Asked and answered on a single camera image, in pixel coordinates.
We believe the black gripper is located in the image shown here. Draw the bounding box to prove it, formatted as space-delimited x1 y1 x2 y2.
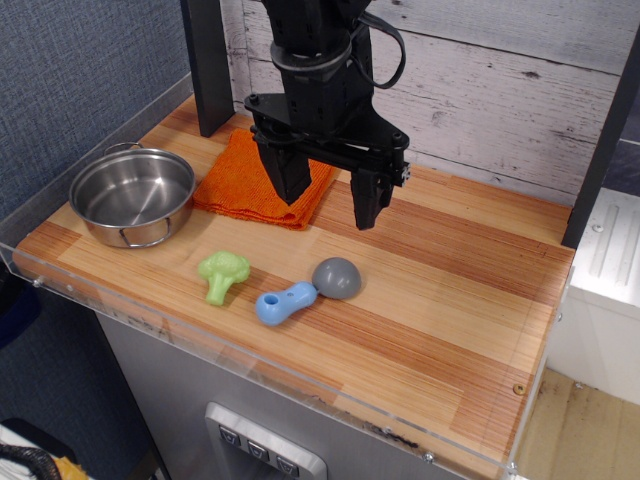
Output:
245 49 410 230

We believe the orange towel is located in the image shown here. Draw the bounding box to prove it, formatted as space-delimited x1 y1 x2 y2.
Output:
193 129 335 230

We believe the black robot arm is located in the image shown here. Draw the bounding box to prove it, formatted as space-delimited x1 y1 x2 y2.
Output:
245 1 410 230

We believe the blue and grey toy spoon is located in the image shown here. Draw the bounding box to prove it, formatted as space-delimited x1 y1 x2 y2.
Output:
255 257 362 326

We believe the green toy broccoli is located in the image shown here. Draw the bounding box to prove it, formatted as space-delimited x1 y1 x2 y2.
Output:
197 251 250 306

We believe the stainless steel pot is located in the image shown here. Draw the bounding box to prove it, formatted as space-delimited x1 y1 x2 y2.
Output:
69 143 196 249

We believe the clear acrylic table guard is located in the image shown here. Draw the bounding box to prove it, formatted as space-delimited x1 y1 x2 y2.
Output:
1 77 573 479

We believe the grey dispenser button panel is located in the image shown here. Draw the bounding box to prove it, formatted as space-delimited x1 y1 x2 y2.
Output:
205 402 328 479

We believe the white ridged side cabinet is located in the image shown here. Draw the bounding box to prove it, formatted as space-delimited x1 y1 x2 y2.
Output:
547 188 639 404

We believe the black and yellow bag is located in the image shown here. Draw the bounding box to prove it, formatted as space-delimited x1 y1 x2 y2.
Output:
1 418 90 479

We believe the dark left vertical post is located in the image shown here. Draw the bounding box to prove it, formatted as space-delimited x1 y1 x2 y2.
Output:
180 0 235 137

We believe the dark vertical post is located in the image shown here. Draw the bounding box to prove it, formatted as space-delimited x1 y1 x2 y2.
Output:
180 0 235 137
562 31 639 249

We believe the dark right vertical post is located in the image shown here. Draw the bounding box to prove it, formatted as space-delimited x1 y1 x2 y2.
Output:
562 31 639 249

